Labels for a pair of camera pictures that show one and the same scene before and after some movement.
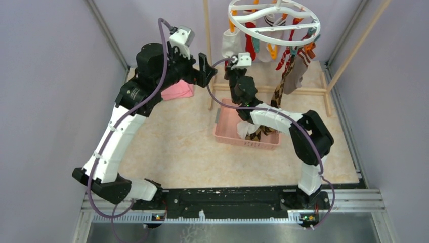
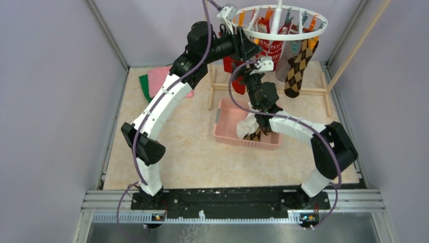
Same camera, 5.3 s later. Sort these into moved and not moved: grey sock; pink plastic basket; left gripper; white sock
Moved: grey sock; left gripper
Not moved: pink plastic basket; white sock
